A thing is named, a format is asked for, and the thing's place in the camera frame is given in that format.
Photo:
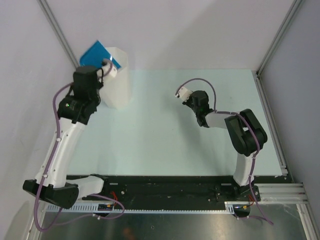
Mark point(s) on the blue plastic dustpan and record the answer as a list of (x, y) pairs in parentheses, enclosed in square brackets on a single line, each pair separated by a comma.
[(95, 54)]

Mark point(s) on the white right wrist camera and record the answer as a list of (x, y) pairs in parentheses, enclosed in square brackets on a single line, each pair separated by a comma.
[(183, 94)]

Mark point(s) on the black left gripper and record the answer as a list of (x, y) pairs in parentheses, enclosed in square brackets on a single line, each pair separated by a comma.
[(100, 85)]

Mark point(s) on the right aluminium corner post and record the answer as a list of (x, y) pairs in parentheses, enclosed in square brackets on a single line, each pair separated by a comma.
[(280, 34)]

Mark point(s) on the grey slotted cable duct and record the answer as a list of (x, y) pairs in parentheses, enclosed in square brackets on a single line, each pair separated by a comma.
[(166, 208)]

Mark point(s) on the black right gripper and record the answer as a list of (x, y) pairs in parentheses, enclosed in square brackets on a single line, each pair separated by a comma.
[(186, 102)]

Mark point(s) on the white translucent tall bin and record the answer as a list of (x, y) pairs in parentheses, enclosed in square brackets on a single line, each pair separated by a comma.
[(116, 92)]

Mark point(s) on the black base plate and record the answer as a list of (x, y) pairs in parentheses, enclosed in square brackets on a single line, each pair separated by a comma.
[(216, 187)]

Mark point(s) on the left aluminium corner post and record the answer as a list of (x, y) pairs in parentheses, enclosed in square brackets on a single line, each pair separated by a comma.
[(57, 30)]

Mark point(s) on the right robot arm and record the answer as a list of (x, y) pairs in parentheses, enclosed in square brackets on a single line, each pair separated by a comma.
[(245, 131)]

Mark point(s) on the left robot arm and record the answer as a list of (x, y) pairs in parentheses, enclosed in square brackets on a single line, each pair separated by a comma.
[(72, 115)]

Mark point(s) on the aluminium corner post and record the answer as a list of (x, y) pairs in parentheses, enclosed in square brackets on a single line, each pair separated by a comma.
[(280, 34), (57, 30)]

